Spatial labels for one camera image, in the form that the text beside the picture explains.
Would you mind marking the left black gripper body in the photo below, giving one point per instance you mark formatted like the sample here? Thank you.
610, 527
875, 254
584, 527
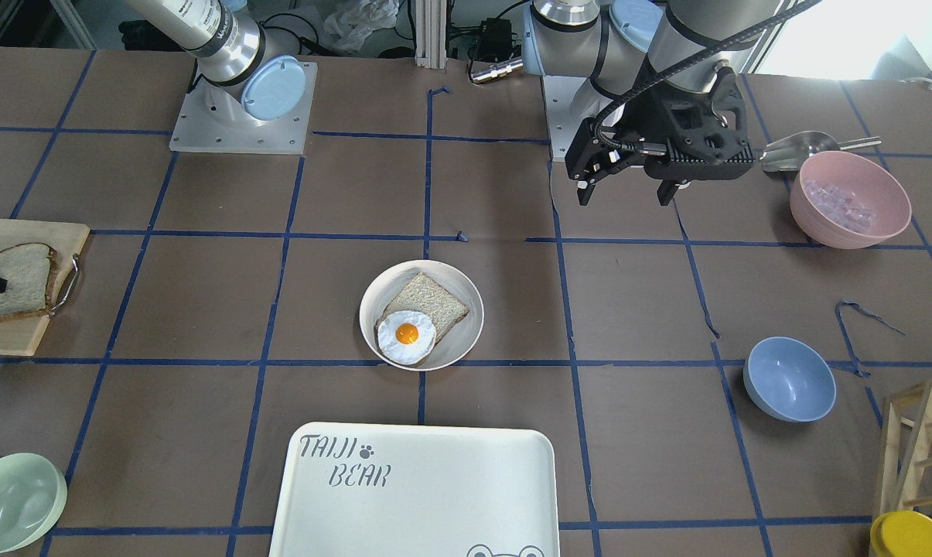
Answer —
658, 117

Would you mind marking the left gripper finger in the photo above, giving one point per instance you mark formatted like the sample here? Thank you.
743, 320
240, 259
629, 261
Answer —
585, 190
666, 191

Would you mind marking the bread slice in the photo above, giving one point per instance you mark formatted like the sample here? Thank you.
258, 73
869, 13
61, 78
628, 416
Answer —
423, 294
30, 271

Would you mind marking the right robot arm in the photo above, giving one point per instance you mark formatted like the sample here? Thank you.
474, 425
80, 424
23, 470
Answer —
166, 143

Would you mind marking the bread slice on plate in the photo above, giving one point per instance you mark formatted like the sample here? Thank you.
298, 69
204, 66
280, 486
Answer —
423, 294

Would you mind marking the white round plate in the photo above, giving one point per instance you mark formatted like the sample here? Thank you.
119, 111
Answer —
457, 343

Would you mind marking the wooden cutting board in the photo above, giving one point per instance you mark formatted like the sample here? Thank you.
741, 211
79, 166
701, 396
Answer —
21, 338

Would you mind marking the metal scoop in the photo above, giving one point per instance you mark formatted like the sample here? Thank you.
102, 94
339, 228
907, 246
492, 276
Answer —
788, 154

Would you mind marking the blue bowl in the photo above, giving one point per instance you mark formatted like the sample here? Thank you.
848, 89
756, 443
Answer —
789, 380

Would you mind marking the green bowl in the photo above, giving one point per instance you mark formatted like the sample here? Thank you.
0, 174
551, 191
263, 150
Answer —
33, 494

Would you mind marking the fried egg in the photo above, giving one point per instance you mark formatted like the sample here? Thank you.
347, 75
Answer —
406, 337

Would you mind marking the wooden cup rack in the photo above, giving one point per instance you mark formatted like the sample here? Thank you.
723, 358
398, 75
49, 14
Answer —
905, 450

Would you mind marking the cream bear tray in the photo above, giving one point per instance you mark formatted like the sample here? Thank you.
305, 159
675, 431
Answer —
354, 489

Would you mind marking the yellow cup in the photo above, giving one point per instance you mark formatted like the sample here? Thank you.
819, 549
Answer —
901, 533

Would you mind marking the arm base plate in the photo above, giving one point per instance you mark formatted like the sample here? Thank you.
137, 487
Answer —
568, 101
211, 121

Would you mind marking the aluminium frame post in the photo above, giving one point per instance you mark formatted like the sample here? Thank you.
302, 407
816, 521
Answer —
430, 31

